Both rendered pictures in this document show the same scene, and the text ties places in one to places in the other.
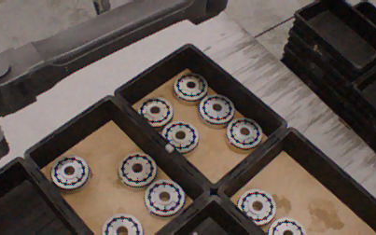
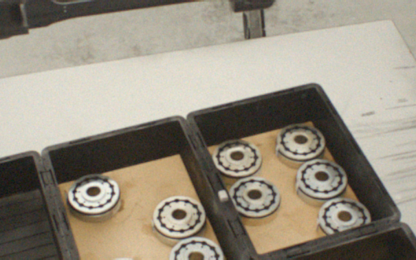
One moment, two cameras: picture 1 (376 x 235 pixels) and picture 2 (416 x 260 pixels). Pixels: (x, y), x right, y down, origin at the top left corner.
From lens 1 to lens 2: 0.69 m
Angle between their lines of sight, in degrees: 22
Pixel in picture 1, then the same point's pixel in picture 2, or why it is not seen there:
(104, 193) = (126, 234)
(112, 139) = (168, 177)
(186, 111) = (281, 172)
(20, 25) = (150, 33)
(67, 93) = (148, 117)
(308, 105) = not seen: outside the picture
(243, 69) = (408, 154)
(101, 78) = not seen: hidden behind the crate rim
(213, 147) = (295, 226)
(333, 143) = not seen: outside the picture
